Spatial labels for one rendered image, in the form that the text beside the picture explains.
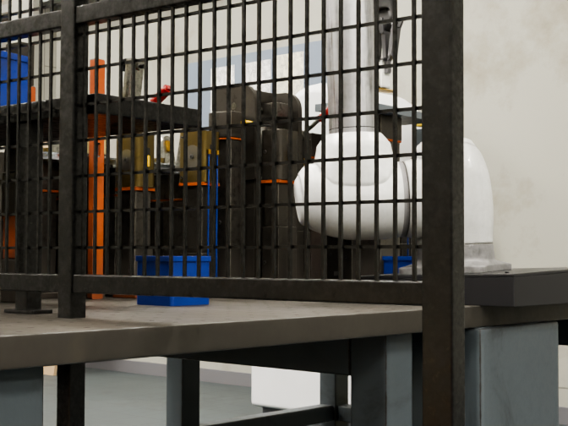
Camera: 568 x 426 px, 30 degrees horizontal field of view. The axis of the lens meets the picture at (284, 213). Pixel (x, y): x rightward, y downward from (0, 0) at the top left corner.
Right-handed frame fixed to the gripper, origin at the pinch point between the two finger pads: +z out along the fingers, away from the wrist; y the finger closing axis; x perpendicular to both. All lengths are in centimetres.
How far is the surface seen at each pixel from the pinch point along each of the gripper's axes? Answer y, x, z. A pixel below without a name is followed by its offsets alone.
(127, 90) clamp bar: 5, 73, 11
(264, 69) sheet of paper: 296, -209, -62
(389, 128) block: -3.0, 0.4, 14.0
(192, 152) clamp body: 5, 57, 23
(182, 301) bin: -31, 84, 54
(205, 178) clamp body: 1, 55, 29
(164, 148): 41, 39, 19
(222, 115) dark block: 3, 49, 14
